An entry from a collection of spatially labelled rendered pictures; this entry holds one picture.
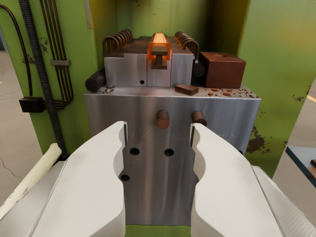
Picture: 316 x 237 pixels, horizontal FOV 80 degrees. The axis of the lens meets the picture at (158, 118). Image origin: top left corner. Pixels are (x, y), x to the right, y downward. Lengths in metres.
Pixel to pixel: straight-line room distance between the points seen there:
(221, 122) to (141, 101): 0.19
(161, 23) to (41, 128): 0.64
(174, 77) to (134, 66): 0.10
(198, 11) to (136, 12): 0.26
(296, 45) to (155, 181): 0.55
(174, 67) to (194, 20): 0.50
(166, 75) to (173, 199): 0.36
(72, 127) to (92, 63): 0.25
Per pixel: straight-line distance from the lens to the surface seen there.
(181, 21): 0.92
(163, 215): 0.66
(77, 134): 0.75
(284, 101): 0.75
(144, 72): 0.45
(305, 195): 1.74
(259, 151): 0.82
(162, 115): 0.39
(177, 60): 0.45
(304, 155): 0.67
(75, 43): 0.63
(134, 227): 0.72
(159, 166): 0.51
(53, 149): 0.77
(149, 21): 0.92
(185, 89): 0.42
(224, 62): 0.47
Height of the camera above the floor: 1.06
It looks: 28 degrees down
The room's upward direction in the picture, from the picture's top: 2 degrees clockwise
